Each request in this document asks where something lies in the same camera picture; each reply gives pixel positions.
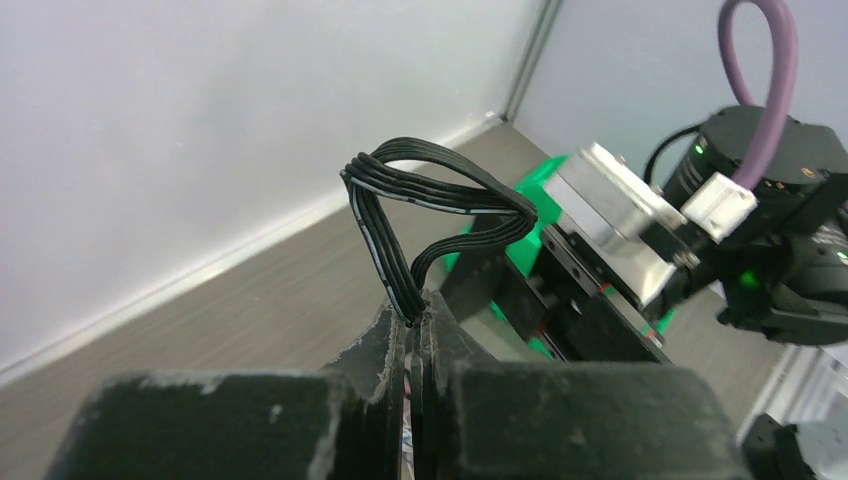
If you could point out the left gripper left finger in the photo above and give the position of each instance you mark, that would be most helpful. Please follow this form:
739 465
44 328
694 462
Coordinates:
341 421

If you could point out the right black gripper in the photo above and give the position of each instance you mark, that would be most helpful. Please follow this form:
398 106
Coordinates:
569 301

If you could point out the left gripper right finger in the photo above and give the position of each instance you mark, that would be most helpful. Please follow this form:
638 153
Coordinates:
476 417

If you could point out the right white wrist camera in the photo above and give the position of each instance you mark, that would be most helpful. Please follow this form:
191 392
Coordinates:
634 230

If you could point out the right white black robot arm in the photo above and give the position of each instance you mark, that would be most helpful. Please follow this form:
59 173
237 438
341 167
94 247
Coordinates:
783 271

